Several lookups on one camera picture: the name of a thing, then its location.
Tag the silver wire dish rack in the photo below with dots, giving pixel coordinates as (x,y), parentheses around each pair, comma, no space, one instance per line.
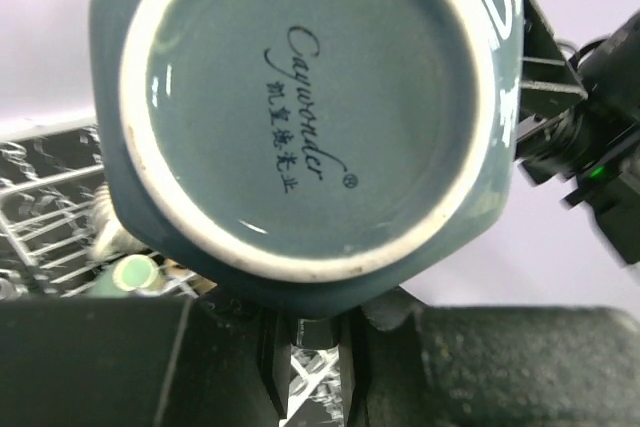
(47,223)

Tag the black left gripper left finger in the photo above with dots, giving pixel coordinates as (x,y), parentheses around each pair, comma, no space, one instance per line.
(163,361)

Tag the mint green cup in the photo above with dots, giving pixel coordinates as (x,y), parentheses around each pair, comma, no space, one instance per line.
(126,276)

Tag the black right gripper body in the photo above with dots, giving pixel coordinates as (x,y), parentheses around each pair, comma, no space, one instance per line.
(586,113)

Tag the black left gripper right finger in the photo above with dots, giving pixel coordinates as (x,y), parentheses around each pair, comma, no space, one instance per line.
(404,363)

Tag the black marble pattern mat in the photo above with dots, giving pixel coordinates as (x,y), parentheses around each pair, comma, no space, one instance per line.
(43,156)

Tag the white ribbed ceramic mug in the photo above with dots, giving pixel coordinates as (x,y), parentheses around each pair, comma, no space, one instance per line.
(111,237)

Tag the teal faceted ceramic mug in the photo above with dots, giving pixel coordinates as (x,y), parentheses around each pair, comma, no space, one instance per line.
(307,154)

